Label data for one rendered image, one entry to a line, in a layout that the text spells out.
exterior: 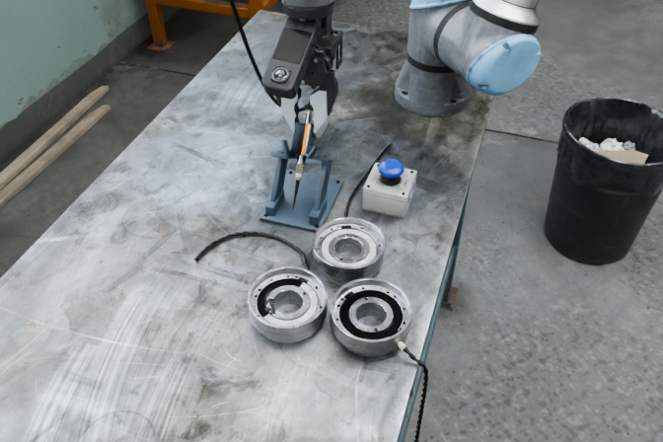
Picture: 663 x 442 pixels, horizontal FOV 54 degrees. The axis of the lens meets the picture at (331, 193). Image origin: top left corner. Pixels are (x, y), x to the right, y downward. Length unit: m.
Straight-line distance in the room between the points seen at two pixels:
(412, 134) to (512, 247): 1.04
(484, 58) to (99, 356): 0.71
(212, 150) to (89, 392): 0.50
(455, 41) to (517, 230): 1.21
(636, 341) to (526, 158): 0.85
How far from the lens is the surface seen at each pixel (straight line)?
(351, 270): 0.90
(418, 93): 1.25
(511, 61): 1.10
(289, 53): 0.89
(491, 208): 2.31
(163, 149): 1.20
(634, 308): 2.13
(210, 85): 1.37
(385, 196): 1.01
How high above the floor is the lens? 1.50
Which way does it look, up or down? 41 degrees down
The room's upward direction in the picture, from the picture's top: straight up
